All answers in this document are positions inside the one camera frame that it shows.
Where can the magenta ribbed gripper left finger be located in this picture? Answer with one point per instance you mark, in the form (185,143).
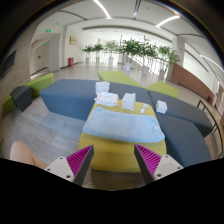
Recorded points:
(74,167)

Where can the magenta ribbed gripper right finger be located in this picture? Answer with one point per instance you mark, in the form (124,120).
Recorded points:
(154,166)

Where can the light blue towel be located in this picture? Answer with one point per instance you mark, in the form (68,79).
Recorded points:
(123,126)

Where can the yellow ottoman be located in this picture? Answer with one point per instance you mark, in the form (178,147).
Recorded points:
(118,156)

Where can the grey right sofa block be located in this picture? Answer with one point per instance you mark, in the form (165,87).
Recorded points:
(184,125)

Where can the person's bare knee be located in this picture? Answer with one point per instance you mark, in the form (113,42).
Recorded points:
(20,152)

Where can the small white tube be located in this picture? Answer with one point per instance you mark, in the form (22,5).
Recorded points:
(144,107)

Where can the white tissue box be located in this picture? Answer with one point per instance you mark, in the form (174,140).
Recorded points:
(161,107)

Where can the blue-grey left sofa block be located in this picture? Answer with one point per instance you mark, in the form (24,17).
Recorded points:
(70,97)

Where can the green sofa block right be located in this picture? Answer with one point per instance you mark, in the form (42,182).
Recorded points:
(163,88)

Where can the green sofa block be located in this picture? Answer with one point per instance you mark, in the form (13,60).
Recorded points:
(117,77)
(163,88)

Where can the stack of white towels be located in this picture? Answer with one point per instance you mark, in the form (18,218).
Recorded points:
(102,86)

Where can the dark grey cube stool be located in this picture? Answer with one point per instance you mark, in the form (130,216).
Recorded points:
(22,97)

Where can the green bench left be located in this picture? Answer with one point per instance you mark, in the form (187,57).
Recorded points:
(36,85)

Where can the brown reception counter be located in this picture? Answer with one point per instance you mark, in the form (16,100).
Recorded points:
(187,79)

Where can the green sofa block centre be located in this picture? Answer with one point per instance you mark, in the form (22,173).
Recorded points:
(117,77)

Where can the red bin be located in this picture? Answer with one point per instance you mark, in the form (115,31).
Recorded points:
(70,62)

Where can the potted plant right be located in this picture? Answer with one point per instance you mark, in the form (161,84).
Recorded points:
(148,52)

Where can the potted plant far left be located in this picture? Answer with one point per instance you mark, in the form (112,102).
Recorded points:
(88,49)

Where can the potted plant in white pot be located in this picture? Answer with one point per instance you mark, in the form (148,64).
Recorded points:
(129,49)

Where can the black metal frame rack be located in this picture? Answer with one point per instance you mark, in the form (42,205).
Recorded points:
(204,106)

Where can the dark wall screen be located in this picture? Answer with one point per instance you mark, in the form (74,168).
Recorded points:
(8,64)

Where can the yellow wall poster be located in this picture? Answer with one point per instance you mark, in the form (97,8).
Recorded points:
(73,40)

